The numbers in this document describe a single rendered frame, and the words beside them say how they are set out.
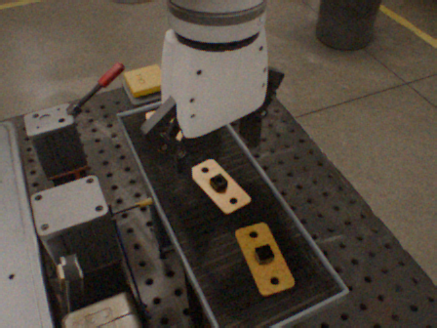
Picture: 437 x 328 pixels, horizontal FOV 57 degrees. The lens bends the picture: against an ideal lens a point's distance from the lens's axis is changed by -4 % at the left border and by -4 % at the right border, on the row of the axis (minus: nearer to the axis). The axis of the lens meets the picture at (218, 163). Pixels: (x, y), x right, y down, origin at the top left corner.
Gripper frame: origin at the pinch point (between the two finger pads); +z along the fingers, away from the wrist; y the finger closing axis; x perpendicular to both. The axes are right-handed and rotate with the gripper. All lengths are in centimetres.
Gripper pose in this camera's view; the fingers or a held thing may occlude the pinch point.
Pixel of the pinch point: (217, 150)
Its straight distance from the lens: 47.2
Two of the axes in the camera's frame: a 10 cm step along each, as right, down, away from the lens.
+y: -8.2, 4.2, -4.0
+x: 5.8, 6.0, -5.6
